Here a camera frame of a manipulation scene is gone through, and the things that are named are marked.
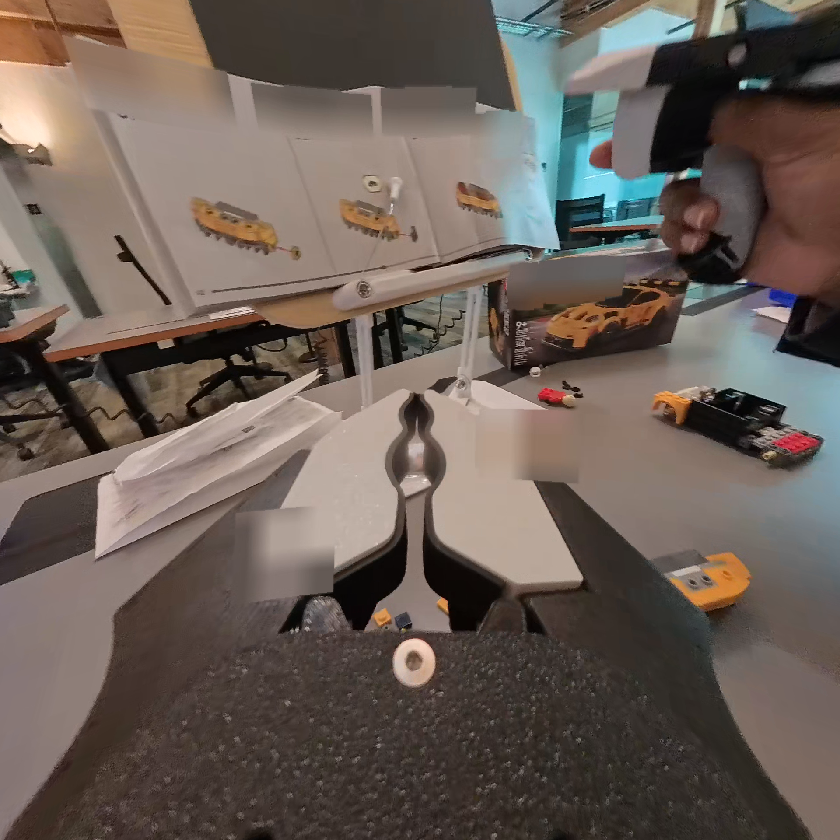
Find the person's right hand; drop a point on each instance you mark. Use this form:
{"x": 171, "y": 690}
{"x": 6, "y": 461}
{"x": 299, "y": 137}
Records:
{"x": 800, "y": 184}

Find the wall lamp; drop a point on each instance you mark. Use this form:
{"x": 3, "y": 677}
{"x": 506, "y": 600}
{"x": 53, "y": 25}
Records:
{"x": 38, "y": 154}

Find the black lego set box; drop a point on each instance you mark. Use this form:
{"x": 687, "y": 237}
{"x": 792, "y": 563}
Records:
{"x": 525, "y": 341}

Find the red lego minifigure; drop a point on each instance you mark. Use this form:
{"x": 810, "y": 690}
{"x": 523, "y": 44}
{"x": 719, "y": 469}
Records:
{"x": 551, "y": 396}

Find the white printed paper bag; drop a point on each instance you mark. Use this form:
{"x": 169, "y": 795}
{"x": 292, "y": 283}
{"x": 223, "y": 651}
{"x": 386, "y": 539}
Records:
{"x": 197, "y": 472}

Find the blue plastic bin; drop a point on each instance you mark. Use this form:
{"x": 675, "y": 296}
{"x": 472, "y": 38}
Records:
{"x": 784, "y": 298}

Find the black panel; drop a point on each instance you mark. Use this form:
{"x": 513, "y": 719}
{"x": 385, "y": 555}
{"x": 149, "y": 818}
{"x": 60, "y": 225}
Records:
{"x": 341, "y": 46}

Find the brown top desk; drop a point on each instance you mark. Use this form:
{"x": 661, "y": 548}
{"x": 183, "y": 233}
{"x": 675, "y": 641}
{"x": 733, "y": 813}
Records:
{"x": 131, "y": 334}

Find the lego instruction booklet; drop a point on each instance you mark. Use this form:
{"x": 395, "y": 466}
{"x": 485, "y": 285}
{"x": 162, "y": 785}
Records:
{"x": 262, "y": 216}

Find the dark blue lego piece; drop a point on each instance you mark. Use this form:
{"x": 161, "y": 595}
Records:
{"x": 403, "y": 619}

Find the black office chair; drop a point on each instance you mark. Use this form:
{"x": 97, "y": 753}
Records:
{"x": 236, "y": 374}

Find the orange lego bumper assembly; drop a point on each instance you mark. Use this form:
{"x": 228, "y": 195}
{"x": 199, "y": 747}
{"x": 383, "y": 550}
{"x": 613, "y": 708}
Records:
{"x": 715, "y": 581}

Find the black lego car chassis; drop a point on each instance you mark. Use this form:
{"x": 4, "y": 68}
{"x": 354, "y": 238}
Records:
{"x": 735, "y": 413}

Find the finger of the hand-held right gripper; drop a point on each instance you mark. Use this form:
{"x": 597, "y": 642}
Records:
{"x": 640, "y": 131}
{"x": 610, "y": 72}

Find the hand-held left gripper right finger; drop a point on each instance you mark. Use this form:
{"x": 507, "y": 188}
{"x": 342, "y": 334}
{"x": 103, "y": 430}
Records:
{"x": 485, "y": 531}

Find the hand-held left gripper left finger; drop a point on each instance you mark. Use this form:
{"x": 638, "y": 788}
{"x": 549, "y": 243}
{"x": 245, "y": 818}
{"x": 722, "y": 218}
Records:
{"x": 348, "y": 472}

